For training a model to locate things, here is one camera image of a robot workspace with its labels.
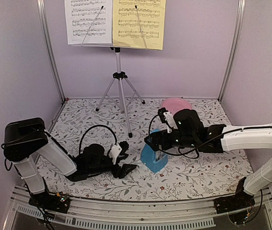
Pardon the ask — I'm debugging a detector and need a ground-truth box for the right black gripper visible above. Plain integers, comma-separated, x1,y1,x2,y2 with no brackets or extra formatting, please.
144,129,197,152

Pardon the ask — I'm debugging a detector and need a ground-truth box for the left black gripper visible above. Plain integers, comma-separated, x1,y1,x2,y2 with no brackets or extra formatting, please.
87,157,137,179

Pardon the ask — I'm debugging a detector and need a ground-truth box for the blue metronome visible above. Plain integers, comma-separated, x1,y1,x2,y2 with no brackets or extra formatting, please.
140,128,168,173

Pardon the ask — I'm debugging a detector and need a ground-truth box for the white perforated music stand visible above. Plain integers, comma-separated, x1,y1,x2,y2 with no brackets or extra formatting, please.
71,0,162,138

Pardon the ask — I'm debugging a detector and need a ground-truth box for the yellow sheet music page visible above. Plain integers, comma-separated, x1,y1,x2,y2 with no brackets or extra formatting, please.
112,0,166,50

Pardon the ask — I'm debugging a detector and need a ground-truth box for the white sheet music page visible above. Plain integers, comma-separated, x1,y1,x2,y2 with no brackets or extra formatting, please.
64,0,113,45

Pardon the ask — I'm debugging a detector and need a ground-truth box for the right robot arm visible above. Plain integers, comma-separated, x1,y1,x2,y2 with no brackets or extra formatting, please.
144,108,272,209

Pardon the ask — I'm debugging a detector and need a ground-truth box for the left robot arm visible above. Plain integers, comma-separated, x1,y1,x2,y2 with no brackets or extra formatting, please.
1,117,137,208

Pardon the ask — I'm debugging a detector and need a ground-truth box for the pink plate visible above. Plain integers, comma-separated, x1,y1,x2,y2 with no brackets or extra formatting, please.
161,98,192,115

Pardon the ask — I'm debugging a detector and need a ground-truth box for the floral tablecloth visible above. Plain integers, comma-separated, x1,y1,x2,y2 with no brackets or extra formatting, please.
37,99,252,201

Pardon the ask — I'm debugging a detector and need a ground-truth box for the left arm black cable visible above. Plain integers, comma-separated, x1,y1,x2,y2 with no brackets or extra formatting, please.
79,124,118,156

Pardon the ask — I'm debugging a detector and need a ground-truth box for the front aluminium rail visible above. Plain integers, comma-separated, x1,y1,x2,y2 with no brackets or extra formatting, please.
3,186,272,230

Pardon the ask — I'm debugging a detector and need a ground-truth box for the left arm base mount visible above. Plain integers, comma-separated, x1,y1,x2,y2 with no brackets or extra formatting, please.
29,191,70,214

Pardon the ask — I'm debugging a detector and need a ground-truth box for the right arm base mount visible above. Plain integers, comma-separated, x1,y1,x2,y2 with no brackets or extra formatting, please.
213,190,255,225

